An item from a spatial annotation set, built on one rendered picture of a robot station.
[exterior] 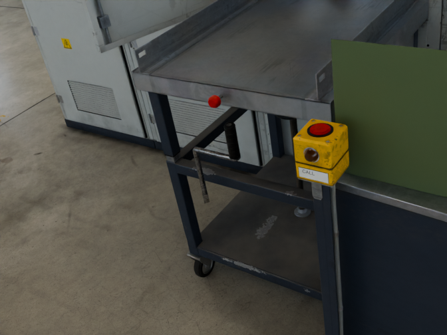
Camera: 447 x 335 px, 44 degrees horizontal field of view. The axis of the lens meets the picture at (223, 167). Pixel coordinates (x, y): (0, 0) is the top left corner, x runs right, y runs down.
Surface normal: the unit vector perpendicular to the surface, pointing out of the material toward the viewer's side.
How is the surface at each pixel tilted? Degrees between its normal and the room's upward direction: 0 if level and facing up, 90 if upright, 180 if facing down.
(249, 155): 90
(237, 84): 0
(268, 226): 0
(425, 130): 90
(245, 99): 90
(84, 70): 90
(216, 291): 0
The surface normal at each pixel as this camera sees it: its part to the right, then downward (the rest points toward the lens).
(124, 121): -0.54, 0.56
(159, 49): 0.81, 0.21
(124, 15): 0.59, 0.37
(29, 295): -0.16, -0.82
